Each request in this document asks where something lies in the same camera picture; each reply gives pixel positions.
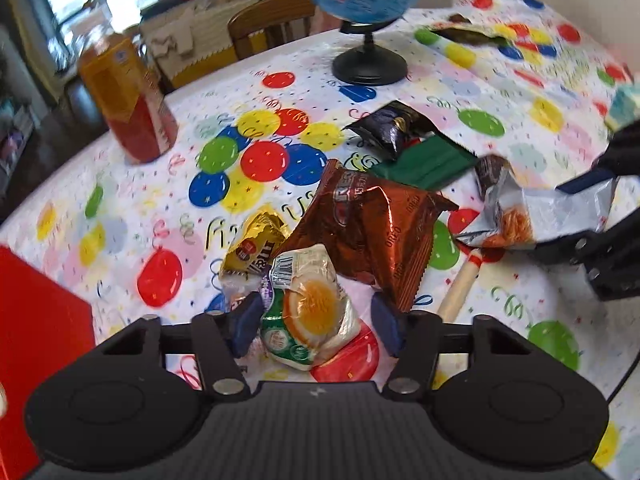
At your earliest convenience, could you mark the egg print snack packet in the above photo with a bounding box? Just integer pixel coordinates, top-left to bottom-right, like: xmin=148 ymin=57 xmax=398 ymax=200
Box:
xmin=260 ymin=244 xmax=362 ymax=372

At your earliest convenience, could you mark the wooden chair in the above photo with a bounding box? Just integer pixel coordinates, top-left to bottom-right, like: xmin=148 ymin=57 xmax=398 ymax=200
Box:
xmin=227 ymin=0 xmax=317 ymax=61

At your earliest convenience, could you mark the silver snack packet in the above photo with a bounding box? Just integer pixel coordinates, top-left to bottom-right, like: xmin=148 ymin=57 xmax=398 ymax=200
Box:
xmin=454 ymin=155 xmax=616 ymax=251

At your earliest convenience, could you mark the dark brown wrapper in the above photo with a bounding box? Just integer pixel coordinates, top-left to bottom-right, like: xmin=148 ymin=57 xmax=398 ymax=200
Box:
xmin=430 ymin=12 xmax=506 ymax=46

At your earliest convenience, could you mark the balloon print tablecloth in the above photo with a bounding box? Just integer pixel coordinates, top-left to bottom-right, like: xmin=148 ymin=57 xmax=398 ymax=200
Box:
xmin=0 ymin=0 xmax=640 ymax=480

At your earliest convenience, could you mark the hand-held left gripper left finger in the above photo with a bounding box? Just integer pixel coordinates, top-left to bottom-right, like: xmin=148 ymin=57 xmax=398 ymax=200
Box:
xmin=102 ymin=292 xmax=266 ymax=403

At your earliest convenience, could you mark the orange juice bottle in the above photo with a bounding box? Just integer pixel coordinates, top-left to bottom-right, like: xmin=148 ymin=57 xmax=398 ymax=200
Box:
xmin=79 ymin=32 xmax=180 ymax=165

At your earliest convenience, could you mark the sofa with cream cover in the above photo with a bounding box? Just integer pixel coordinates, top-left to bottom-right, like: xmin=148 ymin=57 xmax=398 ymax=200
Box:
xmin=140 ymin=0 xmax=236 ymax=88

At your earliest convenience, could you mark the green flat packet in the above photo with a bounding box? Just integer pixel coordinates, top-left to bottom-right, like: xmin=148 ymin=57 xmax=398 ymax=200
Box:
xmin=370 ymin=135 xmax=479 ymax=192

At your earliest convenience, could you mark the toy storage shelf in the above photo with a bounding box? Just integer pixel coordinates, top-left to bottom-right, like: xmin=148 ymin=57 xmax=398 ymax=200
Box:
xmin=0 ymin=95 xmax=36 ymax=186

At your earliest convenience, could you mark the light blue tissue pack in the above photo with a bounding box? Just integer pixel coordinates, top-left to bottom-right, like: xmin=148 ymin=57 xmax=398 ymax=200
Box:
xmin=605 ymin=82 xmax=640 ymax=133

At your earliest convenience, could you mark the brown foil cookie packet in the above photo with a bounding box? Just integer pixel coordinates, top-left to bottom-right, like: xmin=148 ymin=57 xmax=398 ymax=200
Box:
xmin=287 ymin=158 xmax=460 ymax=313

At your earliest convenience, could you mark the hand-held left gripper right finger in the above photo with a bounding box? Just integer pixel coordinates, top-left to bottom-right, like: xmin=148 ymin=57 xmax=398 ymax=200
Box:
xmin=371 ymin=292 xmax=531 ymax=403

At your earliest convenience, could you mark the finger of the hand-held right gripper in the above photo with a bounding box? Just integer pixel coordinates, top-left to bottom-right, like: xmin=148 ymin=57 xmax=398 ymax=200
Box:
xmin=531 ymin=210 xmax=640 ymax=267
xmin=556 ymin=127 xmax=640 ymax=196

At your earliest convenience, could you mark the red cardboard box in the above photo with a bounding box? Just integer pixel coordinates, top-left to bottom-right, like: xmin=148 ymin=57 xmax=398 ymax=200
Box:
xmin=0 ymin=245 xmax=96 ymax=480

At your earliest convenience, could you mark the yellow snack packet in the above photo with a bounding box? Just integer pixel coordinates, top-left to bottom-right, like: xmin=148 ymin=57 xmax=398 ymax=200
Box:
xmin=219 ymin=210 xmax=291 ymax=286

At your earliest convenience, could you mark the wooden pencil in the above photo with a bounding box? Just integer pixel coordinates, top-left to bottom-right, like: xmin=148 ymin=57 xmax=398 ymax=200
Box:
xmin=437 ymin=249 xmax=485 ymax=322

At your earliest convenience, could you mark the black snack packet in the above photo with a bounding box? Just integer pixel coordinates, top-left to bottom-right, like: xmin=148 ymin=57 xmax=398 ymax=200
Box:
xmin=345 ymin=100 xmax=443 ymax=161

